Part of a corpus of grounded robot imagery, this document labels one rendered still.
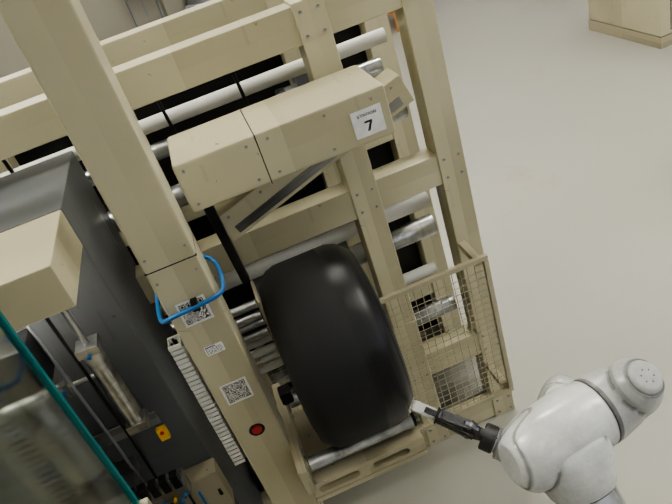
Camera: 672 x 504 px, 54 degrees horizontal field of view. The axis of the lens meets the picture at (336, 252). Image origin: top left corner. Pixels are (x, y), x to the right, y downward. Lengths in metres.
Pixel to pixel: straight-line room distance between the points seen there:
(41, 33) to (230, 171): 0.62
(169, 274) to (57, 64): 0.53
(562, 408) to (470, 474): 1.79
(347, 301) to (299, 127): 0.49
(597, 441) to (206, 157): 1.15
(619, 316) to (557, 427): 2.40
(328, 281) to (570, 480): 0.79
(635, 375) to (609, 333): 2.23
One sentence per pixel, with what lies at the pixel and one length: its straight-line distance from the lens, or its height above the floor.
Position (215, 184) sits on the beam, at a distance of 1.81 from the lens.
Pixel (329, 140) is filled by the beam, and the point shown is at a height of 1.69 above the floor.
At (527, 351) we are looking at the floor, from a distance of 3.44.
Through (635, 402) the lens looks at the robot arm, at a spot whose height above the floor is 1.44.
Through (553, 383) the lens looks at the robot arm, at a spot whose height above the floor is 1.01.
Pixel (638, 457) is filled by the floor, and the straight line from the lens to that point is 3.02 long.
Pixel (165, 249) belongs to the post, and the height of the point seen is 1.70.
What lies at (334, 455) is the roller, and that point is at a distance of 2.00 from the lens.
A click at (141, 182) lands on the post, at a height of 1.87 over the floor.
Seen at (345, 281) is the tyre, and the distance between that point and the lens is 1.70.
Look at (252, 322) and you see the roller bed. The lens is 2.23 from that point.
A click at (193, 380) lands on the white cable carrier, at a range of 1.82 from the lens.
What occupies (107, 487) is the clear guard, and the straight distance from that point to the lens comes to 1.53.
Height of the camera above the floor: 2.40
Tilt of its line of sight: 32 degrees down
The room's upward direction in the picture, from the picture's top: 19 degrees counter-clockwise
